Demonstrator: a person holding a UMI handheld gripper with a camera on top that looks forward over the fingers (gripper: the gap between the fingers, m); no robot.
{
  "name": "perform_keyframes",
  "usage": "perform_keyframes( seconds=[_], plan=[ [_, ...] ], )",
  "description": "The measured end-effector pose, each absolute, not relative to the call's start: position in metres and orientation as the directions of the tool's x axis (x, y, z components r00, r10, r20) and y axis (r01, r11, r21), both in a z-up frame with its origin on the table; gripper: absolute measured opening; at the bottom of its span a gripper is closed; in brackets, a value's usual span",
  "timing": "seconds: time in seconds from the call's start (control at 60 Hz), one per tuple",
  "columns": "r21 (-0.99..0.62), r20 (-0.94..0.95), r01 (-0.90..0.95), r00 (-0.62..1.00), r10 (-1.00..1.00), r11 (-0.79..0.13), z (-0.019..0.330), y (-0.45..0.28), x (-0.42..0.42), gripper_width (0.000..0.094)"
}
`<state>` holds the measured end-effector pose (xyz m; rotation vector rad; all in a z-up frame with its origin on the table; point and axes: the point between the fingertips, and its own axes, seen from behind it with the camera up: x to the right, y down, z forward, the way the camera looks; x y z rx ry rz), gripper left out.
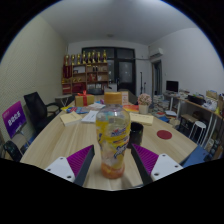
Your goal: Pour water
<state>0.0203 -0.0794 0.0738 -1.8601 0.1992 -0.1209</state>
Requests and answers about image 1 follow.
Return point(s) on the black box on desk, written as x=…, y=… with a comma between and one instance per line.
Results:
x=195, y=99

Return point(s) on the cream book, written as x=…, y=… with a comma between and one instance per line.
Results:
x=70, y=118

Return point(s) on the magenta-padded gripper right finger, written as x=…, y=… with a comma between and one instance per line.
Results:
x=148, y=160

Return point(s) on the yellow-labelled clear drink bottle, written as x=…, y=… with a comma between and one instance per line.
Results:
x=111, y=133

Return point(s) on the wooden square stool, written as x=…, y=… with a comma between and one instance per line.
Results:
x=189, y=118

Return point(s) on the cluttered wooden side desk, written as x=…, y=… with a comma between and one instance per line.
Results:
x=200, y=107

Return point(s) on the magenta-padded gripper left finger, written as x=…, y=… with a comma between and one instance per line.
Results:
x=80, y=160

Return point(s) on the stacks of books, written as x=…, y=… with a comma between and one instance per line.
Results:
x=161, y=106

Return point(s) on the black mesh chair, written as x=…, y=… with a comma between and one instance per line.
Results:
x=12, y=150

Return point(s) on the wooden shelf unit with trophies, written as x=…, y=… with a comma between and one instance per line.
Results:
x=85, y=75

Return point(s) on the black computer monitor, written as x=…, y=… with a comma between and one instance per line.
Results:
x=172, y=86

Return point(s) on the red and blue book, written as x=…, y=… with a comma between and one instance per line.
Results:
x=73, y=110

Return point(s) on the dark glass door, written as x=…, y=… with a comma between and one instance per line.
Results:
x=125, y=71

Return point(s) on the orange book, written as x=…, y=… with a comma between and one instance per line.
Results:
x=131, y=108

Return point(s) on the small standing card sign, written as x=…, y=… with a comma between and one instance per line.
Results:
x=125, y=97

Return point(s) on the black tripod stand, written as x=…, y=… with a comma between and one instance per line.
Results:
x=141, y=83

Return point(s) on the grey armchair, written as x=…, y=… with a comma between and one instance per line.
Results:
x=133, y=97

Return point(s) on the yellow gift box red ribbon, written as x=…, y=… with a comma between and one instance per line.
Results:
x=84, y=100

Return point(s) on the black office chair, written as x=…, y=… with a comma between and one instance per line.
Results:
x=36, y=108

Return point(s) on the black mug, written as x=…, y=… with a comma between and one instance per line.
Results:
x=137, y=131

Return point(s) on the purple sign board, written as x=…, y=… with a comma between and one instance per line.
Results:
x=14, y=118

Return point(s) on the white wall air conditioner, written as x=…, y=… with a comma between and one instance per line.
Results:
x=156, y=52

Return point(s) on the pale yellow envelope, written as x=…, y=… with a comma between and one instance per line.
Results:
x=141, y=118

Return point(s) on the small white round table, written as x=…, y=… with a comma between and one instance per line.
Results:
x=63, y=97

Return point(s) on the pink flowers in white pot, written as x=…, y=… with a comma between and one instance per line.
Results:
x=144, y=101

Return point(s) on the dark low chair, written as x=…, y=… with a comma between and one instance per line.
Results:
x=95, y=91

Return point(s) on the white round stool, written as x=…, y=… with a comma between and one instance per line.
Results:
x=199, y=125

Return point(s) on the flat round red coaster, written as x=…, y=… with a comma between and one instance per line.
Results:
x=164, y=134

